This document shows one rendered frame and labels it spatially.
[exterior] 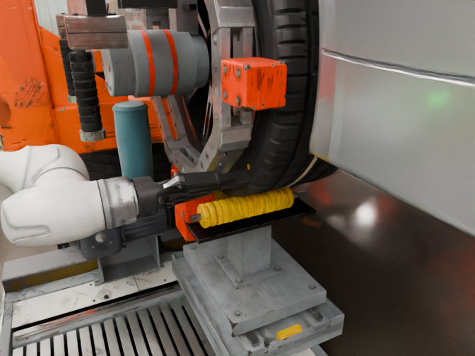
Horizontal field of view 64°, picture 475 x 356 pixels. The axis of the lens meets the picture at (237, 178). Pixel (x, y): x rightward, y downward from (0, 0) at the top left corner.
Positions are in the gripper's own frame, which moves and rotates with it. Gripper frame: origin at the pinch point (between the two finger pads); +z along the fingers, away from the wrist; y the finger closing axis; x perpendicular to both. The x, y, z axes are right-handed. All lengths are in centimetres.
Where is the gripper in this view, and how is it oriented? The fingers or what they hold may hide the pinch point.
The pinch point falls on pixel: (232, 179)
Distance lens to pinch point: 78.4
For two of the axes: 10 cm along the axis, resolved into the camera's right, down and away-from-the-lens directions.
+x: -3.1, -9.0, 3.0
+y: 3.1, -3.9, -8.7
